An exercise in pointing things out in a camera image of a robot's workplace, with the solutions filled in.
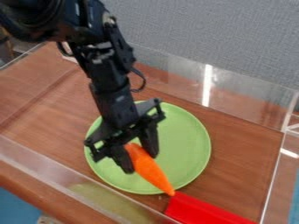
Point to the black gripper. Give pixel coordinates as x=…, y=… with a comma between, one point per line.
x=126, y=120

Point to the orange toy carrot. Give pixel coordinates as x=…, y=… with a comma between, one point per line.
x=149, y=169

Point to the clear acrylic tray wall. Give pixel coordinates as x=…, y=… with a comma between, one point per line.
x=47, y=111

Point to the red plastic block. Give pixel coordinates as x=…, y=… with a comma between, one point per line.
x=193, y=211

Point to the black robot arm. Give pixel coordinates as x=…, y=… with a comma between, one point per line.
x=85, y=30

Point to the green round plate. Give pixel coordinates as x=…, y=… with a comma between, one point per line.
x=183, y=156

